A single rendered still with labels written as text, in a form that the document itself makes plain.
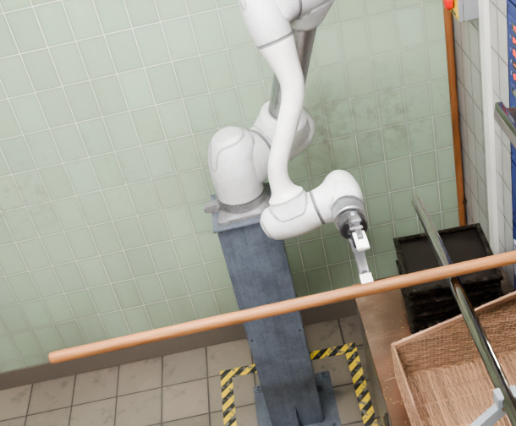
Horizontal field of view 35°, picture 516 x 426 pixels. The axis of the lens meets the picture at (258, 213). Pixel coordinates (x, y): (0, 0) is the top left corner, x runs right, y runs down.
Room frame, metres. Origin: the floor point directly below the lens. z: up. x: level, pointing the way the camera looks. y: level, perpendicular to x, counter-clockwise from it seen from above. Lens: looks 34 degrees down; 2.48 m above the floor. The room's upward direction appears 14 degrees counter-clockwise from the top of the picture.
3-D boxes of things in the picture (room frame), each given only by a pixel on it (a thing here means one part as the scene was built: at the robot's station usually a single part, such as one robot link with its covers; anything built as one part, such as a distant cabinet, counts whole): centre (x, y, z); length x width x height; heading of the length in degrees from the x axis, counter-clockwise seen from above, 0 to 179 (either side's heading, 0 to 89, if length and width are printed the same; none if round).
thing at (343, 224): (1.71, -0.23, 1.19); 0.09 x 0.07 x 0.08; 177
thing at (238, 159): (2.25, 0.03, 1.17); 0.18 x 0.16 x 0.22; 123
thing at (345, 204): (1.78, -0.24, 1.19); 0.09 x 0.06 x 0.09; 87
